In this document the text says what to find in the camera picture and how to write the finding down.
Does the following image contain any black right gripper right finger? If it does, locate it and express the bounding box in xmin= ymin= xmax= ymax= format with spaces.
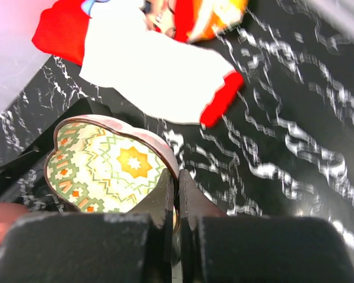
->
xmin=179 ymin=170 xmax=354 ymax=282

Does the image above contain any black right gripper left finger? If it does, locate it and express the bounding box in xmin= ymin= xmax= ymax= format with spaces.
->
xmin=0 ymin=170 xmax=174 ymax=282

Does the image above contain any flower-shaped patterned dish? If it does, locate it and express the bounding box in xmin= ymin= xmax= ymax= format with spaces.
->
xmin=43 ymin=114 xmax=181 ymax=215

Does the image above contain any pink ceramic mug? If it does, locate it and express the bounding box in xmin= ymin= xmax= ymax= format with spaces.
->
xmin=0 ymin=202 xmax=29 ymax=244

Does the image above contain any black metal dish rack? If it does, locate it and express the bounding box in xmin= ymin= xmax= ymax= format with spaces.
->
xmin=0 ymin=98 xmax=113 ymax=213

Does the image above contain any white red cartoon garment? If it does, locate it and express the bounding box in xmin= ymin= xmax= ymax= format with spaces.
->
xmin=32 ymin=1 xmax=244 ymax=127

